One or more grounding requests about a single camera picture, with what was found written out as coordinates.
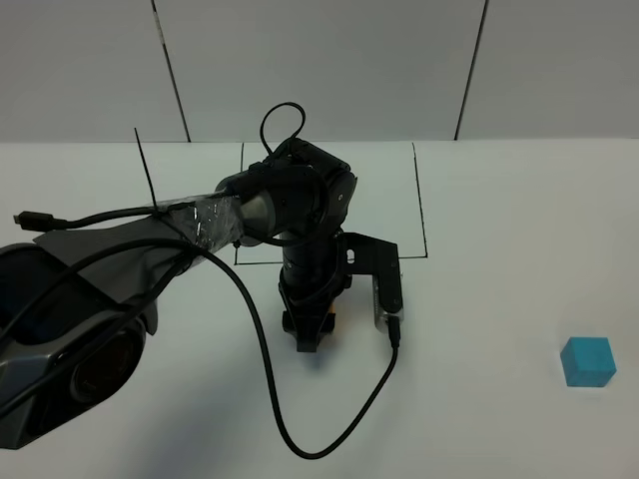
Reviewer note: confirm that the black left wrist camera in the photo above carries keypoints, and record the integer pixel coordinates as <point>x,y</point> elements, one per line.
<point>377,258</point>

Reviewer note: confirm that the blue block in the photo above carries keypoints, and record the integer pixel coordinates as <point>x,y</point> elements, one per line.
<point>587,362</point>

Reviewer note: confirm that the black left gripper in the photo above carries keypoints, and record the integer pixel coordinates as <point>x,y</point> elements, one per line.
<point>310,280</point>

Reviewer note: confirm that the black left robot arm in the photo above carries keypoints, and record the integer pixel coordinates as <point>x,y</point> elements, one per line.
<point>78,302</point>

